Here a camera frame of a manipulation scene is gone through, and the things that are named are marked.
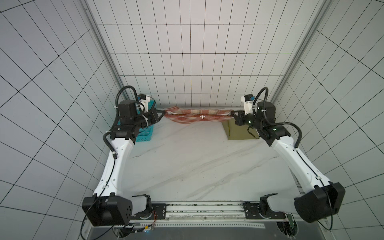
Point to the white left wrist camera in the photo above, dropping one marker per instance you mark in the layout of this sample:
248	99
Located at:
144	101

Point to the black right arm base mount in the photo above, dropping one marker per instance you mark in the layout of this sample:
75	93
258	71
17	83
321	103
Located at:
261	210

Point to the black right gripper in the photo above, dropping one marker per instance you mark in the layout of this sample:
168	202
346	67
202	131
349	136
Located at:
238	117

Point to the olive green skirt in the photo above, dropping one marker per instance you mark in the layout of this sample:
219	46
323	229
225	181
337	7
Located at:
235	132

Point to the aluminium corner post right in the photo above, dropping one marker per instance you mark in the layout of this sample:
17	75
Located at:
320	14

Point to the red plaid skirt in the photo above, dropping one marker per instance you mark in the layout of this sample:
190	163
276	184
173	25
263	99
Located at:
189	116

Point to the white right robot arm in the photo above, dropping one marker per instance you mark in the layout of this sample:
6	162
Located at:
320	197

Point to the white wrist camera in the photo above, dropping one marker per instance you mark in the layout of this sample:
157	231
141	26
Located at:
144	101
247	101

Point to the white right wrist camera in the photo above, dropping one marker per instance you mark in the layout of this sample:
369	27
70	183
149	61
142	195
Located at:
247	101

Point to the electronics board with wires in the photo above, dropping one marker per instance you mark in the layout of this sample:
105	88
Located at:
121	233

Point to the teal plastic basket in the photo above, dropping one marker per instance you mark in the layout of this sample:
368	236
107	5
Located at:
139	135

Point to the aluminium corner post left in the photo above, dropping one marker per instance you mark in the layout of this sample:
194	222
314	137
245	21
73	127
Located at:
102	43

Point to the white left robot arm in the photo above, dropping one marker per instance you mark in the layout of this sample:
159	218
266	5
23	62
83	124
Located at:
110	186

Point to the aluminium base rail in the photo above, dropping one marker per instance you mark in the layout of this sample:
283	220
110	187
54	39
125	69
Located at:
184	214

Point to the aluminium corner post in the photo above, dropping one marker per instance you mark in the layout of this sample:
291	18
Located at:
320	14
102	43

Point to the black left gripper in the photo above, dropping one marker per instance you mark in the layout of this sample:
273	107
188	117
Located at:
154	116

